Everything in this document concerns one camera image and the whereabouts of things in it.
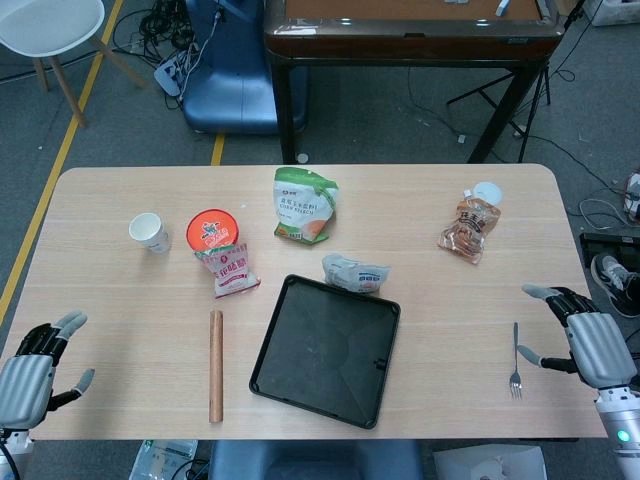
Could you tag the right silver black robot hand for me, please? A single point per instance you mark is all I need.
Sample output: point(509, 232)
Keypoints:
point(597, 345)

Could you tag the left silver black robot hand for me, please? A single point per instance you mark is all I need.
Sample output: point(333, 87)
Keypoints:
point(25, 380)

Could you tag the grey packet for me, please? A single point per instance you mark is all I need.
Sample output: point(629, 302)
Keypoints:
point(355, 274)

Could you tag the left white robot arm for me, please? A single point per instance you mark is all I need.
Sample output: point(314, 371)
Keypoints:
point(12, 450)

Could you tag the clear plastic bag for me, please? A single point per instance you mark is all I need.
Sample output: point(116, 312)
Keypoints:
point(162, 460)

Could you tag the pink snack packet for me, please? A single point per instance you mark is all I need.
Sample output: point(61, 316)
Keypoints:
point(231, 272)

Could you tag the black square plastic tray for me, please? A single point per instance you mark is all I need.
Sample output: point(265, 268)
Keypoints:
point(325, 350)

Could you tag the green white corn starch bag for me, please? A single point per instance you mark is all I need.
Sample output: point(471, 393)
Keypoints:
point(302, 205)

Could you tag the black white sneaker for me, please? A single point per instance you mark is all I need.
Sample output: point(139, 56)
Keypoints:
point(617, 285)

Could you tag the metal fork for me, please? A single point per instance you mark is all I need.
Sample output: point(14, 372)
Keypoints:
point(515, 360)

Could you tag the black flat box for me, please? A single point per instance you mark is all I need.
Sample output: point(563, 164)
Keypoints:
point(607, 246)

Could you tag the white cardboard box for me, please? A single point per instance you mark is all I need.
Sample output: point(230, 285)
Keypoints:
point(490, 462)

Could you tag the orange sauce spout pouch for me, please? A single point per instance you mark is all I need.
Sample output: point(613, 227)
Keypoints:
point(469, 231)

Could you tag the white round lid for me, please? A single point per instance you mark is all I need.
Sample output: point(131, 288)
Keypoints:
point(489, 190)

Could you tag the white paper cup stack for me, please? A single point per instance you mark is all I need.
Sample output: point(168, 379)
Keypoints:
point(147, 234)

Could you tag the wooden rolling pin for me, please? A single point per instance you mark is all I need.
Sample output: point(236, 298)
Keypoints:
point(216, 365)

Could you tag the red lidded round tub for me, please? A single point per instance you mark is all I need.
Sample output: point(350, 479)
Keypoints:
point(212, 231)

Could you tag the black tripod stand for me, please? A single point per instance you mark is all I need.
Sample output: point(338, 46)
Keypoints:
point(537, 85)

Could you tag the blue padded seat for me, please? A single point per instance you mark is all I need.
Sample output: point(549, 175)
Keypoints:
point(315, 460)

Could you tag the white power strip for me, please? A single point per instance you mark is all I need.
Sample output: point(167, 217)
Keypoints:
point(172, 75)

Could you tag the blue white mahjong tile row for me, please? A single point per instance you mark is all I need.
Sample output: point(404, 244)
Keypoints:
point(502, 6)

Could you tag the white chair wooden legs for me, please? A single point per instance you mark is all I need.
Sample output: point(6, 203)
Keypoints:
point(45, 27)

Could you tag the dark brown mahjong table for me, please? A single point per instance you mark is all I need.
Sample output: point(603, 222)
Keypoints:
point(410, 42)

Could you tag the blue machine base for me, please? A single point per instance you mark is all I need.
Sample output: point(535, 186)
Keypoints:
point(235, 75)

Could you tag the white wall adapter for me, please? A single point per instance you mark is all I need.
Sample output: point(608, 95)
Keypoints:
point(634, 195)

